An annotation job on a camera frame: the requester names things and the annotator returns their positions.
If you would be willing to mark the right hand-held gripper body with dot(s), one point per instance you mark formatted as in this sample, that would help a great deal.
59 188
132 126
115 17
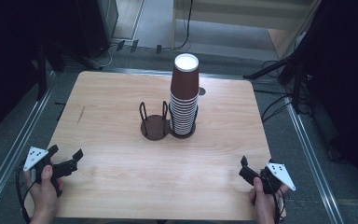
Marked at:
279 175

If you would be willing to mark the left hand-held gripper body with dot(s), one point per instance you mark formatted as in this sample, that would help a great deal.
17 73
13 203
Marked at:
60 168

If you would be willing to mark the brown paper cup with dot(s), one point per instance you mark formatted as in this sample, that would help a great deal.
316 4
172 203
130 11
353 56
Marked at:
185 81

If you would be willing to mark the person's right hand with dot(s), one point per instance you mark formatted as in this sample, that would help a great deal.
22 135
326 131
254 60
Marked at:
264 207

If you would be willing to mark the person's left hand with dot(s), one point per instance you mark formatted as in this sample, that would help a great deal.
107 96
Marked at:
43 199

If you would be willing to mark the black metal stand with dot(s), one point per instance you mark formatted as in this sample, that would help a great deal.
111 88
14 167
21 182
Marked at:
42 71
295 77

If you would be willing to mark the round table grommet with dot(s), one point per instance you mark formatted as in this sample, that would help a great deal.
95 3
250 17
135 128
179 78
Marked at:
202 91

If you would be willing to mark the dark curtain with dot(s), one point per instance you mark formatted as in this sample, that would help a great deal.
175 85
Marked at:
6 62
348 77

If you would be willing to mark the black cabinet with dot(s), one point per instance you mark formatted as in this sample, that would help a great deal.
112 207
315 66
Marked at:
96 25

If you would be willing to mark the light wooden panel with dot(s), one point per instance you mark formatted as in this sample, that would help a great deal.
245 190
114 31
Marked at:
245 12

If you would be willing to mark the aluminium floor rail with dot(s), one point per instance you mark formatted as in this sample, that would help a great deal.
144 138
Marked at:
15 149
313 161

